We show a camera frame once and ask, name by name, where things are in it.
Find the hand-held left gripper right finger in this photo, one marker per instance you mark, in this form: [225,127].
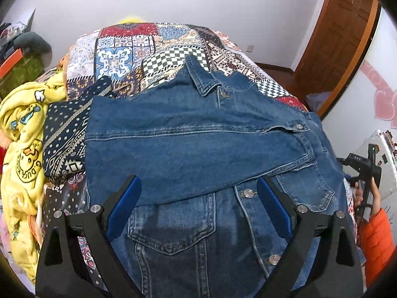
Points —
[274,206]

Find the orange box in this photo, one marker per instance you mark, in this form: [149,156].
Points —
[11,62]

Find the brown wooden door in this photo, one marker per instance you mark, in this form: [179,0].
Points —
[341,37]

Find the white wall socket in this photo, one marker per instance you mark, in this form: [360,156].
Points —
[250,49]

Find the yellow plush toy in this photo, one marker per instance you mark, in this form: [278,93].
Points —
[130,20]

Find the yellow duck print blanket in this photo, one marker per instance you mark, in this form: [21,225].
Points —
[28,161]

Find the navy patterned cloth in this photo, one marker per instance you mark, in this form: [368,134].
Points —
[65,136]

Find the pile of clutter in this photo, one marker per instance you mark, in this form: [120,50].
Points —
[15,28]

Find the patchwork patterned bedspread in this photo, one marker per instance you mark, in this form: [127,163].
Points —
[124,59]

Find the white sticker-covered case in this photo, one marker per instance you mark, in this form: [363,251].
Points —
[387,173]

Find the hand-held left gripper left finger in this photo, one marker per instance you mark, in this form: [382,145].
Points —
[124,205]

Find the red cloth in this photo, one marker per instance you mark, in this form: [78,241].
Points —
[2,156]

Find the grey pillow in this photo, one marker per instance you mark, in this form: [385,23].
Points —
[32,42]

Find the person's right hand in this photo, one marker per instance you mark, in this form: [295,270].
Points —
[375,198]

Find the blue denim jacket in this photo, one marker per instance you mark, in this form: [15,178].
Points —
[186,136]

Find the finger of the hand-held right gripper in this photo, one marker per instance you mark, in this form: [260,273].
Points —
[352,180]

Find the white wardrobe pink heart decals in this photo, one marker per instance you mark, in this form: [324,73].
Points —
[366,83]

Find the green cloth covered table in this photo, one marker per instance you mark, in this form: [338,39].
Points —
[21,74]

